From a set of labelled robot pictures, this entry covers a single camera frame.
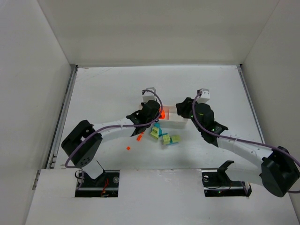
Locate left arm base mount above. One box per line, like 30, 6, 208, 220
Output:
75, 160, 120, 198

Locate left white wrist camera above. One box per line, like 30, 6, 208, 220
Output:
142, 87, 156, 103

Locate green teal lego cluster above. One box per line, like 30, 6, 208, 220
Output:
162, 134, 181, 145

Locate aluminium rail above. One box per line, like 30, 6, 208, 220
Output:
237, 64, 266, 144
43, 64, 78, 169

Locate orange round lego piece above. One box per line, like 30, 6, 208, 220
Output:
159, 107, 165, 120

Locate orange lego brick pieces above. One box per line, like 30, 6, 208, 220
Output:
136, 132, 144, 142

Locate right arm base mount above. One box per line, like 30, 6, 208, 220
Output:
202, 160, 252, 197

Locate left aluminium rail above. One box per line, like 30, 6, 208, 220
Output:
43, 64, 78, 169

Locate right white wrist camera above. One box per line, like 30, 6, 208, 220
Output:
196, 88, 210, 104

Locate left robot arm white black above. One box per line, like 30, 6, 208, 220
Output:
61, 100, 160, 180

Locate white three-compartment tray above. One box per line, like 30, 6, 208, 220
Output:
159, 105, 188, 129

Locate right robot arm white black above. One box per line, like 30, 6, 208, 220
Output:
176, 97, 300, 197

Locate teal green lego stack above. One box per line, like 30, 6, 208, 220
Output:
150, 122, 162, 139

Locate right aluminium rail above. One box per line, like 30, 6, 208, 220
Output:
237, 64, 266, 144

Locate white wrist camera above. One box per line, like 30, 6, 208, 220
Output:
196, 88, 210, 104
142, 87, 156, 103

